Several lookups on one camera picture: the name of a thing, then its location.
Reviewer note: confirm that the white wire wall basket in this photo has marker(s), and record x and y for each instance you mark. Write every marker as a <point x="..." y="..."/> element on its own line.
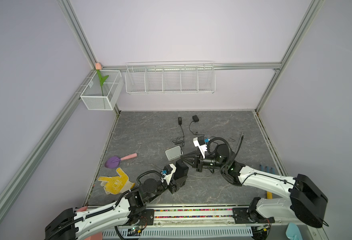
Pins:
<point x="181" y="77"/>

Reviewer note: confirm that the black power adapter right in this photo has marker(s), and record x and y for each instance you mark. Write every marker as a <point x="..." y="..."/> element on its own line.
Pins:
<point x="195" y="118"/>

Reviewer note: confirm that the white mesh box basket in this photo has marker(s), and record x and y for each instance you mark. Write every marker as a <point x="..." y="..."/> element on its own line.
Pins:
<point x="92" y="95"/>

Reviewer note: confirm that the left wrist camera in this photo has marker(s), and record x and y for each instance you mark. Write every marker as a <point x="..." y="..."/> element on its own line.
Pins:
<point x="168" y="173"/>

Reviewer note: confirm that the purple pink toy shovel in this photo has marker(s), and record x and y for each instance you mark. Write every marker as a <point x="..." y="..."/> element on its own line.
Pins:
<point x="114" y="161"/>

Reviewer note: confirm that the black network switch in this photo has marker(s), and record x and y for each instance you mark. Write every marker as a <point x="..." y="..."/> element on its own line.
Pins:
<point x="181" y="171"/>

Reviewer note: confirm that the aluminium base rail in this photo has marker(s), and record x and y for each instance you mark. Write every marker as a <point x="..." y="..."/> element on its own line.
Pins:
<point x="194" y="216"/>

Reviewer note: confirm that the light blue toy scoop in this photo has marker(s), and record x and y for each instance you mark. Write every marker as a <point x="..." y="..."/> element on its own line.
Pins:
<point x="293" y="232"/>

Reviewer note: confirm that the pink watering can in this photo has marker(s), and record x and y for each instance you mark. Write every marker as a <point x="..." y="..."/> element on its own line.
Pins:
<point x="98" y="236"/>

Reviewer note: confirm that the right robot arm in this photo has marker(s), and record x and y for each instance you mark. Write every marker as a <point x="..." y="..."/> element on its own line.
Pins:
<point x="298" y="197"/>

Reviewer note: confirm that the artificial tulip flower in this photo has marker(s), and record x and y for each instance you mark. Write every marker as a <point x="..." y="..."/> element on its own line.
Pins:
<point x="102" y="78"/>

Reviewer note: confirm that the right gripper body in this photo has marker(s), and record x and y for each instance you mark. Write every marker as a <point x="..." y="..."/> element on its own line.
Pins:
<point x="211" y="162"/>

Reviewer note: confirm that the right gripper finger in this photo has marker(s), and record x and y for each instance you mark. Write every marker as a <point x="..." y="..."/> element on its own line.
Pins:
<point x="191" y="155"/>
<point x="192" y="163"/>

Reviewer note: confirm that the blue yellow toy rake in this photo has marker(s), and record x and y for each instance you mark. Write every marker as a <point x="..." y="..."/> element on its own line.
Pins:
<point x="269" y="170"/>

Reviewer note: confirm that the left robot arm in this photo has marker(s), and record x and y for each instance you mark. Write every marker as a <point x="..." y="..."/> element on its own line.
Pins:
<point x="129" y="209"/>

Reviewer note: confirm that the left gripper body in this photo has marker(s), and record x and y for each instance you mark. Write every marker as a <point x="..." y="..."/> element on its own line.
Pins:
<point x="172" y="187"/>

